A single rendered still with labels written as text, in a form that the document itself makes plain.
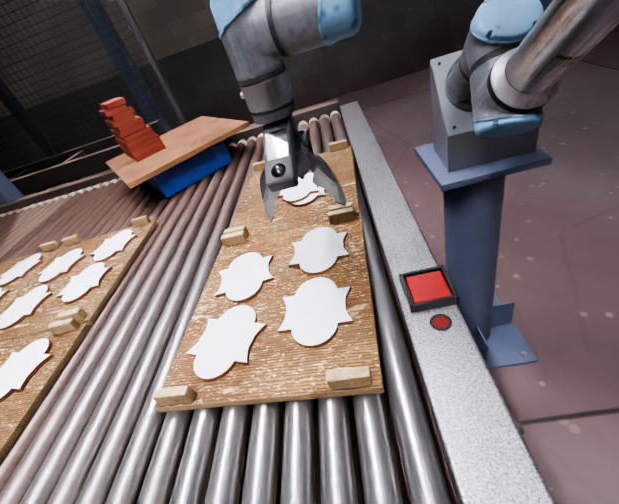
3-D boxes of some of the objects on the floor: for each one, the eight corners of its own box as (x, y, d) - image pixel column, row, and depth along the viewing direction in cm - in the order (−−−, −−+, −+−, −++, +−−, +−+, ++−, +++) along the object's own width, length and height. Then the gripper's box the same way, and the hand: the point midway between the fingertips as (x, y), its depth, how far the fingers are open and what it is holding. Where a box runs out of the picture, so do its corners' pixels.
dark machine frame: (230, 245, 260) (159, 119, 198) (220, 277, 230) (133, 141, 168) (-51, 315, 310) (-178, 232, 249) (-89, 349, 280) (-244, 264, 219)
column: (493, 292, 156) (510, 113, 104) (537, 362, 127) (593, 160, 74) (414, 307, 163) (393, 146, 110) (438, 377, 133) (426, 201, 81)
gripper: (332, 81, 53) (355, 185, 65) (225, 114, 57) (265, 206, 69) (332, 94, 46) (358, 208, 58) (211, 131, 51) (258, 230, 63)
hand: (307, 216), depth 62 cm, fingers open, 14 cm apart
